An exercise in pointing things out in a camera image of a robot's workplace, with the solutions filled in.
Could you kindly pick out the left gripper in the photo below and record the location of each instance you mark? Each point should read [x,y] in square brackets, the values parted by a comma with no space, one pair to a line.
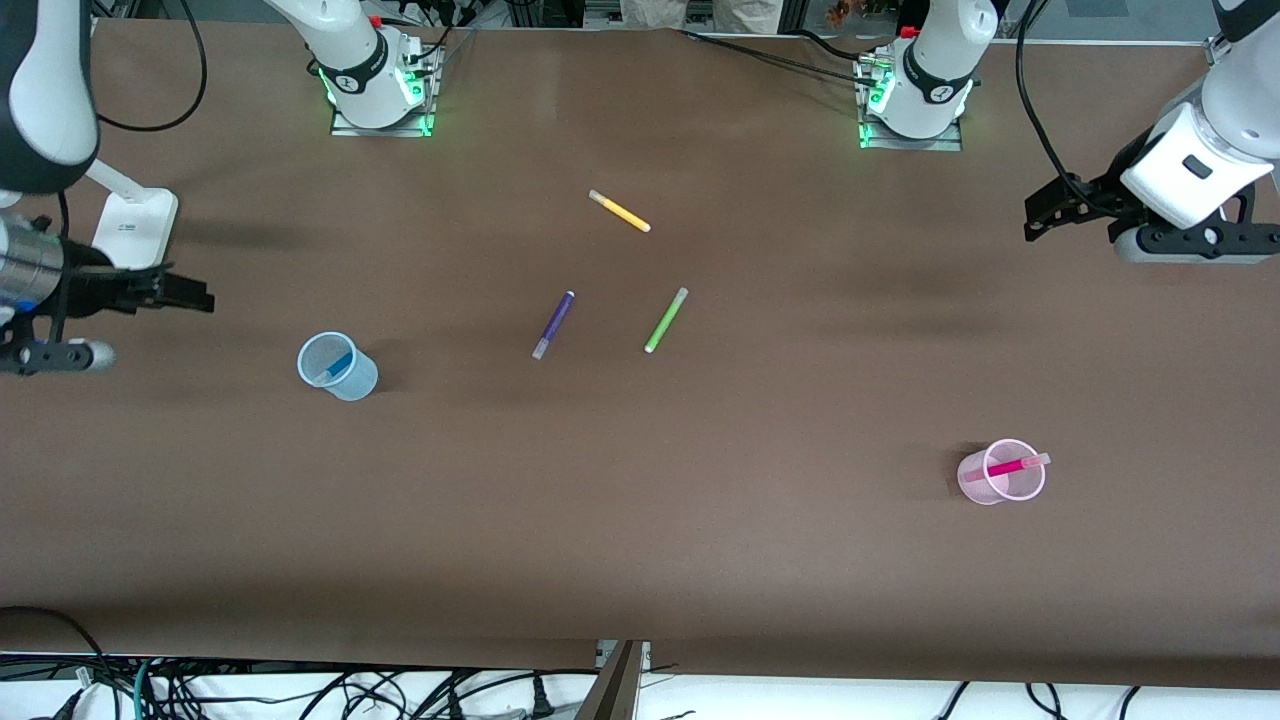
[1098,194]

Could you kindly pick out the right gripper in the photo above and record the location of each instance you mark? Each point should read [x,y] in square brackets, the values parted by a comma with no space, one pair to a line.
[100,287]

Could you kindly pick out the blue marker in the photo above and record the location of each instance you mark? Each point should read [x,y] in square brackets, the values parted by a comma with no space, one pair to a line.
[340,362]

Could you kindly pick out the pink marker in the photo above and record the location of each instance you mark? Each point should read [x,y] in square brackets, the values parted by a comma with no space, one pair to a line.
[1005,467]

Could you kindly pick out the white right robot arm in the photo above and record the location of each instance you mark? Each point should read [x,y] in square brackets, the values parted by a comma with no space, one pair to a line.
[350,60]

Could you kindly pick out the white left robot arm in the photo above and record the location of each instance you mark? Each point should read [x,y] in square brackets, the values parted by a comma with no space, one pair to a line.
[940,70]

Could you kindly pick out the white desk lamp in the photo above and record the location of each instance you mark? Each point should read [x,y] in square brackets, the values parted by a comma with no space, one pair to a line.
[130,235]

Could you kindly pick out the translucent blue plastic cup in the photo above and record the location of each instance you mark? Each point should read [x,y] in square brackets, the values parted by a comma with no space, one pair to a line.
[355,385]

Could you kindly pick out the orange toy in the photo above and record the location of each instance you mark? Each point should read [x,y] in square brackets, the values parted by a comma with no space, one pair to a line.
[845,12]

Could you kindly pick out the translucent pink plastic cup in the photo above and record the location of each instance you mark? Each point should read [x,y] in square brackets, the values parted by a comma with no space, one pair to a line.
[975,490]

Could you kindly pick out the purple marker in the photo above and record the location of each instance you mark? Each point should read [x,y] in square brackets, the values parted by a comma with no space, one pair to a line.
[553,325]

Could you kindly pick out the beige fabric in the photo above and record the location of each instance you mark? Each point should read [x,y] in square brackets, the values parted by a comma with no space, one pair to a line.
[700,15]

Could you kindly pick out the green marker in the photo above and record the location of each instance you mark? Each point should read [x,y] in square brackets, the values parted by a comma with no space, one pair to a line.
[666,320]

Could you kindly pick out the yellow marker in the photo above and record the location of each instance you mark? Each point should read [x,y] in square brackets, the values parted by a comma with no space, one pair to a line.
[620,211]

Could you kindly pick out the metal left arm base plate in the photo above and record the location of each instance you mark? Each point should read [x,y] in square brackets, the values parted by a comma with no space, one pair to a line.
[930,146]

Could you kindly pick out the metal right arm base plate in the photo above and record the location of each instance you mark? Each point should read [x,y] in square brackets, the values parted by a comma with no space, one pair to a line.
[400,131]

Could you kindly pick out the metal frame post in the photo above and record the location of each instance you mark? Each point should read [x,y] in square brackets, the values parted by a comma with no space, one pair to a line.
[615,690]

